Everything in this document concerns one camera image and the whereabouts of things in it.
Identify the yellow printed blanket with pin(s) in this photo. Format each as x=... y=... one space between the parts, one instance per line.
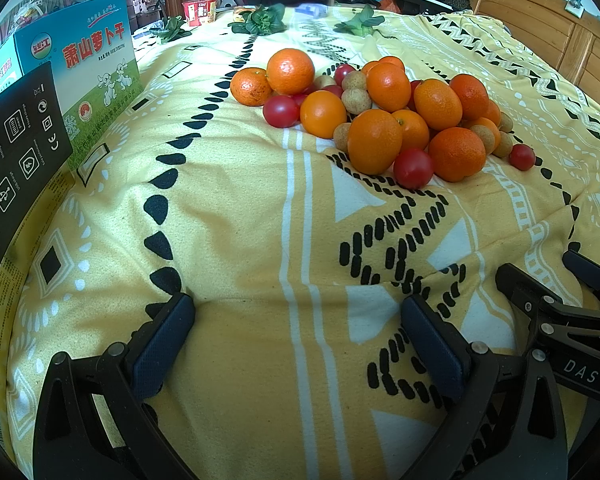
x=230 y=235

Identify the green bok choy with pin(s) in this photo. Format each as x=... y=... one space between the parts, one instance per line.
x=362 y=22
x=172 y=29
x=262 y=21

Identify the pile of cherry tomatoes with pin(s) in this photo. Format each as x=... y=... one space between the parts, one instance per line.
x=413 y=169

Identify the wooden headboard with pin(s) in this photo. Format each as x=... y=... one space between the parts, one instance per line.
x=545 y=30

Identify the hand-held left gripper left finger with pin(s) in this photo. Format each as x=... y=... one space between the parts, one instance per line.
x=162 y=345

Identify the pile of oranges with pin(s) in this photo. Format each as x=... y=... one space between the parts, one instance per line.
x=375 y=142

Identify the orange snack packet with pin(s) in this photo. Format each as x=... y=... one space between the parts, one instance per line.
x=240 y=14

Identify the white red small carton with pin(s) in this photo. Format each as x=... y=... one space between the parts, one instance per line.
x=2 y=75

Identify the blue small packet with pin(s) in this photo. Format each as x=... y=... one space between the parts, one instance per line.
x=312 y=9

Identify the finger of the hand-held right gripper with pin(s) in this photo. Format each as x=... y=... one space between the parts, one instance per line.
x=517 y=285
x=585 y=267

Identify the black printed box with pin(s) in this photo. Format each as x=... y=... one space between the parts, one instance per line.
x=15 y=150

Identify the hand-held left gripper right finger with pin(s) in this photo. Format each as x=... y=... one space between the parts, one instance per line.
x=435 y=350

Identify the pile of longans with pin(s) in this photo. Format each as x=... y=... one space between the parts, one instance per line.
x=358 y=101

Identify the red snack box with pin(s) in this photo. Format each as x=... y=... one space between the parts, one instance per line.
x=200 y=12

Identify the blue green printed carton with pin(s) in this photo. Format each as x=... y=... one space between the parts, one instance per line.
x=95 y=60

